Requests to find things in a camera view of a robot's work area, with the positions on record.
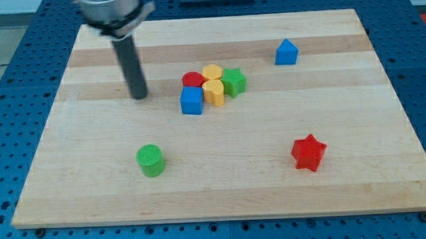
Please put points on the green star block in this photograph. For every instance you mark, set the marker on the green star block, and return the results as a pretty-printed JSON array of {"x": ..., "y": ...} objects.
[{"x": 234, "y": 82}]

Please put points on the wooden board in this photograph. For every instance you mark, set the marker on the wooden board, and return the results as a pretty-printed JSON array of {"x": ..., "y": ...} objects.
[{"x": 232, "y": 161}]

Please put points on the green cylinder block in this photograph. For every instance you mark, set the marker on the green cylinder block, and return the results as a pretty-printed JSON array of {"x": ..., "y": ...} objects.
[{"x": 150, "y": 160}]

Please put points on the blue pentagon block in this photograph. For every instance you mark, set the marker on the blue pentagon block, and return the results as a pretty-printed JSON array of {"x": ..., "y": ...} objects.
[{"x": 286, "y": 54}]

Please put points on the red star block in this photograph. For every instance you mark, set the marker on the red star block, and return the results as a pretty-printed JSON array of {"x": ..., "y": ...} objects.
[{"x": 308, "y": 153}]

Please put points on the blue cube block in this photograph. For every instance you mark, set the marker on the blue cube block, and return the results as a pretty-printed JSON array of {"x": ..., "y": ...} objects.
[{"x": 191, "y": 100}]

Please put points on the red cylinder block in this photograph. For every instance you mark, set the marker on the red cylinder block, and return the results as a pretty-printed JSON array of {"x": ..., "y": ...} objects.
[{"x": 192, "y": 79}]

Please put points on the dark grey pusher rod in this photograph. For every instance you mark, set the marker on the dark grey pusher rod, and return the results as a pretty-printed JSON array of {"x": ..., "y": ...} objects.
[{"x": 131, "y": 67}]

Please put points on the yellow heart block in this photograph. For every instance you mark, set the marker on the yellow heart block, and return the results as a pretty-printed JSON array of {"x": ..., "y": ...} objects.
[{"x": 213, "y": 92}]

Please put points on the yellow hexagon block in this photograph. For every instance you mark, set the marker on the yellow hexagon block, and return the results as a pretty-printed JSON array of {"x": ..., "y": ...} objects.
[{"x": 212, "y": 71}]

